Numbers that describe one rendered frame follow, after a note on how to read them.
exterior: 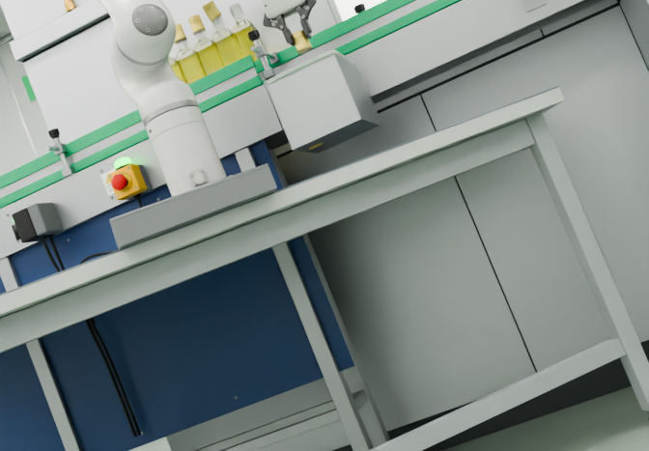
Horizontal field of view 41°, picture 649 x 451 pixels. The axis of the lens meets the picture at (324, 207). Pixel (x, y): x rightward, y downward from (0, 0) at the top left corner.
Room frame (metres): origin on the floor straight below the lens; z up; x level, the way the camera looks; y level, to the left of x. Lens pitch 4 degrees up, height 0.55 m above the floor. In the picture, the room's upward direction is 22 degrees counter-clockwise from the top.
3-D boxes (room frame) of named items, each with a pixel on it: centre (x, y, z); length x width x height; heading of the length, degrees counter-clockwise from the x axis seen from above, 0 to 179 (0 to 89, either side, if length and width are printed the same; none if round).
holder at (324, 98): (2.04, -0.10, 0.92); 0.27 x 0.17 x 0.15; 166
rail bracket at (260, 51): (2.14, 0.00, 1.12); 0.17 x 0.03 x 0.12; 166
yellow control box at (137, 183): (2.18, 0.43, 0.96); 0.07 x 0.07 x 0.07; 76
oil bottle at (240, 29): (2.28, 0.02, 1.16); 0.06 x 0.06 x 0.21; 76
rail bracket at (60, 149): (2.24, 0.59, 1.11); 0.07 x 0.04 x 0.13; 166
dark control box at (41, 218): (2.25, 0.70, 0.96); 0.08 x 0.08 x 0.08; 76
